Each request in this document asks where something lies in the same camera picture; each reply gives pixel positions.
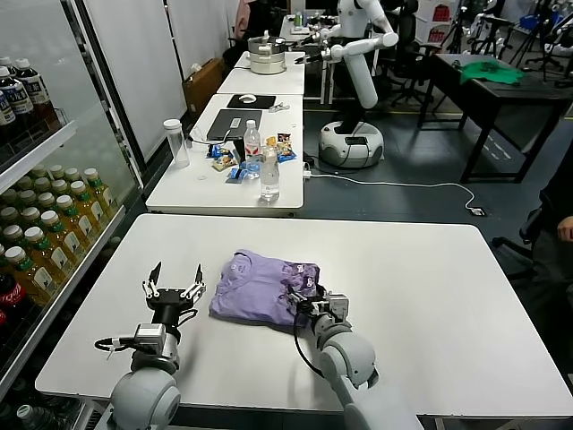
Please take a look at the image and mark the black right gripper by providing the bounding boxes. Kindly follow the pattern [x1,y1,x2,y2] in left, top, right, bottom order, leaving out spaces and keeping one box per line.
[287,289,327,318]

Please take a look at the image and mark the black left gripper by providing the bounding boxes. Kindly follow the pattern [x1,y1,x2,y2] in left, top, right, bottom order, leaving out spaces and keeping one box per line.
[141,261,208,324]

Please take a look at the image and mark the purple t-shirt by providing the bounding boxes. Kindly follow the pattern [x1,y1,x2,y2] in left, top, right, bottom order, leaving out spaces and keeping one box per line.
[208,249,324,335]

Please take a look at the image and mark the person in dark clothes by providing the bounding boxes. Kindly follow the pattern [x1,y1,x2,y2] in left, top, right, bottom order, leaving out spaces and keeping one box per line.
[532,169,573,301]

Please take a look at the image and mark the white table with snacks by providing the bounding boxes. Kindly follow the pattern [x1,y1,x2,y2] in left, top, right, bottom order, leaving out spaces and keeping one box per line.
[145,94,306,215]

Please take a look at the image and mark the clear unlabelled water bottle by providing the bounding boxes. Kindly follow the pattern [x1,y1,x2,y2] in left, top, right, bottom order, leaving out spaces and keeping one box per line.
[259,145,282,203]

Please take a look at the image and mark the beige snack packet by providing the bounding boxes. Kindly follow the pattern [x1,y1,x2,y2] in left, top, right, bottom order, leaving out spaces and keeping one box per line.
[212,154,237,174]

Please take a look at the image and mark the clear tumbler white lid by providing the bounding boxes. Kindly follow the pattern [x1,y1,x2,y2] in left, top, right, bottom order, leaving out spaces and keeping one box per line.
[162,119,192,170]

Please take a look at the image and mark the black desk stand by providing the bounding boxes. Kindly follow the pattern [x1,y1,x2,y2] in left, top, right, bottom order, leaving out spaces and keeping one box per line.
[230,138,250,165]

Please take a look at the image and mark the red label cola bottle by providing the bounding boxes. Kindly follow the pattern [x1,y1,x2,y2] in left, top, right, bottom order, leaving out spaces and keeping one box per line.
[0,271,35,335]

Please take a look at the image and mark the red label water bottle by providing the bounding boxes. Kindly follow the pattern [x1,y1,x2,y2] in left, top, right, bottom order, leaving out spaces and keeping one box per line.
[244,119,263,181]

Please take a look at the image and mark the dark grey laptop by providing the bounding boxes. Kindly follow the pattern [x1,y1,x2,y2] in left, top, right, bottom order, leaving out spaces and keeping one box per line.
[206,109,264,142]

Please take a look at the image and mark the green label drink bottle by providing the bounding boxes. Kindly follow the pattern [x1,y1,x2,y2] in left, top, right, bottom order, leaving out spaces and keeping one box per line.
[15,402,59,430]

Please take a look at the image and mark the glass door drinks fridge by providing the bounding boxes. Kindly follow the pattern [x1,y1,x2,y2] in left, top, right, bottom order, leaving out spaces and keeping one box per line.
[0,0,149,430]

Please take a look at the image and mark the brown cardboard box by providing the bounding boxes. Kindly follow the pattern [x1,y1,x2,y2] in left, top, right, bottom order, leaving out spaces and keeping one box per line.
[182,57,227,117]

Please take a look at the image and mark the black mouse pad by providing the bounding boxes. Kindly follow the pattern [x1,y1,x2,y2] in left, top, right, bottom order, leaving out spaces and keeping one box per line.
[227,94,278,111]

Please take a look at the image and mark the black office chair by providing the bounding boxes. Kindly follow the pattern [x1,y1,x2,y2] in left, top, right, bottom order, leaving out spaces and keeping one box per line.
[375,0,442,108]
[491,208,545,283]

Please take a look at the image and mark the white table with cooker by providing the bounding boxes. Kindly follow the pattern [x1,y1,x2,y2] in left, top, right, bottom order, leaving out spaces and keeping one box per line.
[217,51,307,98]

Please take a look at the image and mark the white humanoid robot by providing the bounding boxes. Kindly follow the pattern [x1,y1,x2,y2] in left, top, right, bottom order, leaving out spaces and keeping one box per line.
[295,0,399,170]

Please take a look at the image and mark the dark tea bottle white label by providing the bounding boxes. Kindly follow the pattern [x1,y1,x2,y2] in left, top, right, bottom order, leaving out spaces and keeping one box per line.
[13,59,58,129]
[0,66,36,135]
[0,84,18,142]

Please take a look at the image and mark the silver steamer pot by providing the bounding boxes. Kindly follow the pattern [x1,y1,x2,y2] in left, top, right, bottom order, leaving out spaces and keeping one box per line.
[247,31,290,76]

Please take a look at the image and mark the pink garment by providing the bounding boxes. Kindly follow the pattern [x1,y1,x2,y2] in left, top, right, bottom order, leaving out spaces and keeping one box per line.
[235,0,254,39]

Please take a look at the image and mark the black table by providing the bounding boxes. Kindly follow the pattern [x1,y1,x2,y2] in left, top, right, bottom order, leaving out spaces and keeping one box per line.
[418,53,573,185]

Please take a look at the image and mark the green cloth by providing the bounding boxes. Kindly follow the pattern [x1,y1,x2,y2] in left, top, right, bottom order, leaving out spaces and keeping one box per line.
[460,60,528,86]

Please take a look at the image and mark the white shelf red boxes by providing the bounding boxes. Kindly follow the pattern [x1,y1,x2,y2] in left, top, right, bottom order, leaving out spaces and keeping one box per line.
[414,0,453,44]

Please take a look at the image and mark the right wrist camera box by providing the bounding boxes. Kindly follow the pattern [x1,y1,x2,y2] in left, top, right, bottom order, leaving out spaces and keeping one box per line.
[318,292,351,323]

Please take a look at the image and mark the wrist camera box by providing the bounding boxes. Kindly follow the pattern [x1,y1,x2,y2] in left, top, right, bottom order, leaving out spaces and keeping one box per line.
[133,322,167,356]
[318,292,351,323]

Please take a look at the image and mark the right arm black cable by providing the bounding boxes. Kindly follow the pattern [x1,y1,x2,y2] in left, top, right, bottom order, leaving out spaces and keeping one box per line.
[293,311,330,380]

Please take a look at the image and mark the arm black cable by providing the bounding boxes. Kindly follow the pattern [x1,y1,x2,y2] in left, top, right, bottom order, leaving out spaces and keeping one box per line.
[293,311,330,380]
[93,336,138,360]

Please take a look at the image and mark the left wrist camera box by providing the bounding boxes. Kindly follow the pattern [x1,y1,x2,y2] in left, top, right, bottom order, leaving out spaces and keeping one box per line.
[133,322,167,356]

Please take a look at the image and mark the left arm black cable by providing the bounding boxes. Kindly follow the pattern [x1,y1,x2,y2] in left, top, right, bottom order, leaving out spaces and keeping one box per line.
[93,336,138,360]

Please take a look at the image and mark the white floor cable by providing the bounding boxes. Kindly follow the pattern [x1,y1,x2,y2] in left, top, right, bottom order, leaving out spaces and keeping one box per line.
[311,172,478,211]

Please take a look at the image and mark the laptop charger cable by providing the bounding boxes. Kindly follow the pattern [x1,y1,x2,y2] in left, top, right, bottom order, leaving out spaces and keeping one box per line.
[184,126,234,147]

